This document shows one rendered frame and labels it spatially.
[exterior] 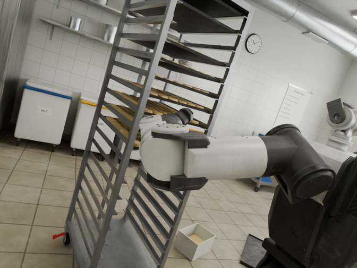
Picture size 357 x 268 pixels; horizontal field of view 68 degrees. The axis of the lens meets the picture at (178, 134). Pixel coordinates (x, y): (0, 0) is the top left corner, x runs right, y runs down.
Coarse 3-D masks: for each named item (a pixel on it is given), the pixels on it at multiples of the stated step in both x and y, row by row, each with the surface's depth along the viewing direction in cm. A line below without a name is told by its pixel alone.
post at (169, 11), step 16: (176, 0) 117; (160, 32) 119; (160, 48) 121; (144, 80) 124; (144, 96) 124; (128, 144) 128; (128, 160) 131; (112, 192) 134; (112, 208) 135; (96, 256) 139
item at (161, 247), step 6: (132, 204) 209; (138, 210) 200; (138, 216) 195; (144, 222) 190; (150, 228) 182; (150, 234) 178; (156, 234) 175; (156, 240) 174; (162, 246) 168; (162, 252) 164
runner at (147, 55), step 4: (120, 48) 168; (124, 48) 161; (128, 48) 156; (120, 52) 171; (124, 52) 160; (128, 52) 155; (132, 52) 150; (136, 52) 146; (140, 52) 141; (144, 52) 137; (148, 52) 133; (140, 56) 144; (144, 56) 136; (148, 56) 132; (160, 56) 122; (160, 60) 122
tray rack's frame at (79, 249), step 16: (128, 0) 165; (224, 0) 142; (240, 0) 134; (112, 48) 171; (112, 64) 172; (144, 64) 185; (96, 112) 177; (80, 176) 186; (112, 176) 201; (112, 224) 205; (128, 224) 212; (64, 240) 187; (80, 240) 176; (112, 240) 187; (128, 240) 192; (80, 256) 162; (112, 256) 171; (128, 256) 176; (144, 256) 181
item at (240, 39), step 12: (252, 12) 140; (240, 36) 142; (240, 48) 144; (228, 72) 145; (216, 108) 149; (204, 132) 153; (180, 204) 160; (180, 216) 162; (168, 240) 164; (168, 252) 166
